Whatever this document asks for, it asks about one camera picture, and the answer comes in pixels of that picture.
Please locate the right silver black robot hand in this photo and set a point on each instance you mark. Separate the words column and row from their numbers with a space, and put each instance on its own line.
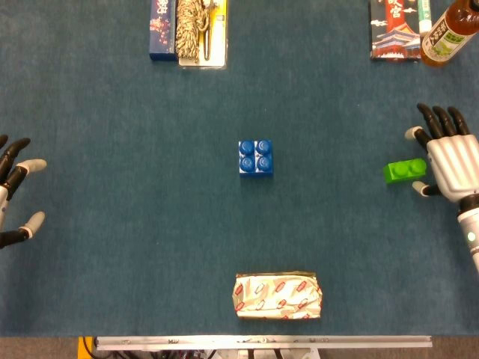
column 454, row 164

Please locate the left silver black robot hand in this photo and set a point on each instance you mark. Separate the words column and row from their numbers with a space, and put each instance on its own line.
column 13, row 177

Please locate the green toy brick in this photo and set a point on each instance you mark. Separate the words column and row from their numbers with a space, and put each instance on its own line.
column 404, row 171

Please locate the blue toy brick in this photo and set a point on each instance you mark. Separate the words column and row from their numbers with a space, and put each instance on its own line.
column 256, row 159

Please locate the amber tea bottle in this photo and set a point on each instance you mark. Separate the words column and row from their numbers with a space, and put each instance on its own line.
column 445, row 37

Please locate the palace print box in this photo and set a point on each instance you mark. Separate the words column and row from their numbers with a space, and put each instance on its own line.
column 393, row 33

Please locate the white green tube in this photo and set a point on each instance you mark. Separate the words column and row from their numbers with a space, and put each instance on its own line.
column 424, row 16

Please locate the dark blue printed box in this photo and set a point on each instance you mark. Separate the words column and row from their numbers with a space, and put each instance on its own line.
column 162, row 30

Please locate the cream red-print wrapped package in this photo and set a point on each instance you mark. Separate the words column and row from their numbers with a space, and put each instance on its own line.
column 277, row 297

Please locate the black tool on card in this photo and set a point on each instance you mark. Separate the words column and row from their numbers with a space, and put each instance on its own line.
column 207, row 41

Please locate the yellow blister card package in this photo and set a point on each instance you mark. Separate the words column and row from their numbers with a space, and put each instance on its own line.
column 221, row 33

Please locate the yellow frame part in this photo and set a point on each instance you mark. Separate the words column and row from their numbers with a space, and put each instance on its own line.
column 83, row 348

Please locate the aluminium profile rail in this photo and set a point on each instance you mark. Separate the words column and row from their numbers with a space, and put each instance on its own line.
column 262, row 342

